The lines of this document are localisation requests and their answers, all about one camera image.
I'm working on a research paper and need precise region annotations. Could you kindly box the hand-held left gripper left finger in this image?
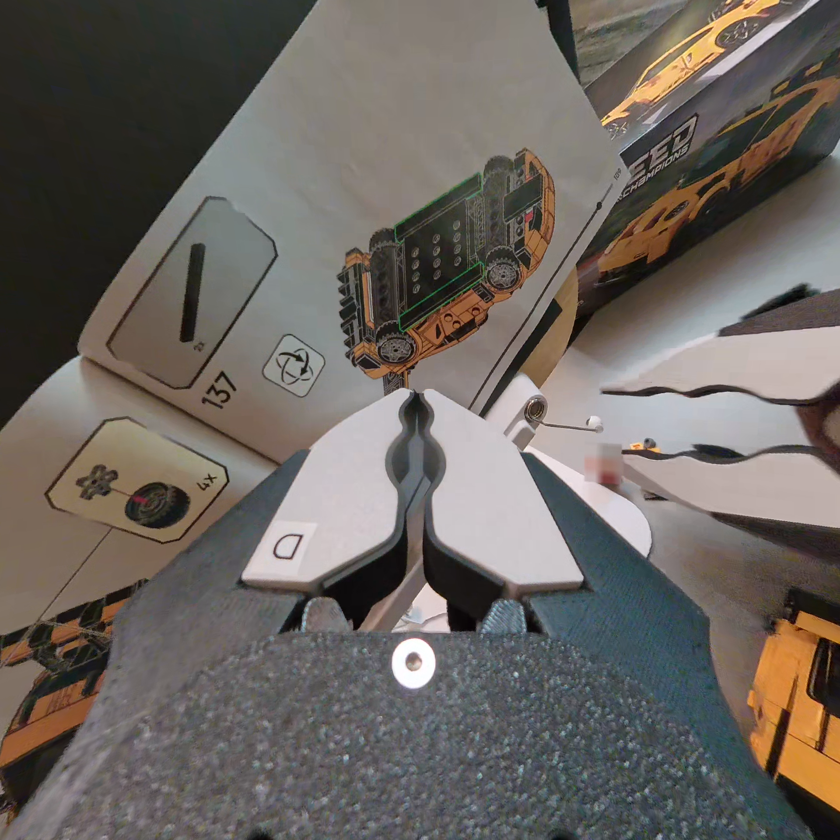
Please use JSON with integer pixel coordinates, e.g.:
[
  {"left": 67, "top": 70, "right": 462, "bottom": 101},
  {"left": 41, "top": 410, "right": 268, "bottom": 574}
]
[{"left": 240, "top": 388, "right": 413, "bottom": 624}]

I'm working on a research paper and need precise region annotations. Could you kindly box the yellow lego car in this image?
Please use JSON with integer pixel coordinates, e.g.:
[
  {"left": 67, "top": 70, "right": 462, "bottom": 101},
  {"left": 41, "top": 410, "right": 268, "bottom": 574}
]
[{"left": 748, "top": 587, "right": 840, "bottom": 805}]

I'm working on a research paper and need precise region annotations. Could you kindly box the lego instruction booklet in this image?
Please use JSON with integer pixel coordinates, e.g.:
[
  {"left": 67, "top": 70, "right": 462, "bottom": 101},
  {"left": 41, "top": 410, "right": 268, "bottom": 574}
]
[{"left": 0, "top": 0, "right": 627, "bottom": 818}]

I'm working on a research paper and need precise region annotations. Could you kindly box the lego set box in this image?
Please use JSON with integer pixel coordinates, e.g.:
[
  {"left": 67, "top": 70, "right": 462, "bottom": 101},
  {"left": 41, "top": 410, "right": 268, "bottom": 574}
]
[{"left": 570, "top": 0, "right": 840, "bottom": 319}]

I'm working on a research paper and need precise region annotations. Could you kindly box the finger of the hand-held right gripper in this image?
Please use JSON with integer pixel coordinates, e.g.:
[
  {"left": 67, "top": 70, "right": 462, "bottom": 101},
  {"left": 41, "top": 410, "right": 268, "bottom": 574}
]
[
  {"left": 600, "top": 327, "right": 840, "bottom": 406},
  {"left": 620, "top": 445, "right": 840, "bottom": 522}
]

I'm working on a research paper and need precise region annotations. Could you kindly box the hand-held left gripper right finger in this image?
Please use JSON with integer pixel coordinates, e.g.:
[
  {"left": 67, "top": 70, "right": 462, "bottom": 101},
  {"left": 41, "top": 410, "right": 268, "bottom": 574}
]
[{"left": 420, "top": 388, "right": 586, "bottom": 631}]

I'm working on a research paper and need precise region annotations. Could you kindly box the white book stand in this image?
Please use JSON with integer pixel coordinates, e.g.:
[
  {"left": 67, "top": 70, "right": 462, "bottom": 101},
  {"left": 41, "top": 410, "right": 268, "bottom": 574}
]
[{"left": 357, "top": 373, "right": 654, "bottom": 634}]

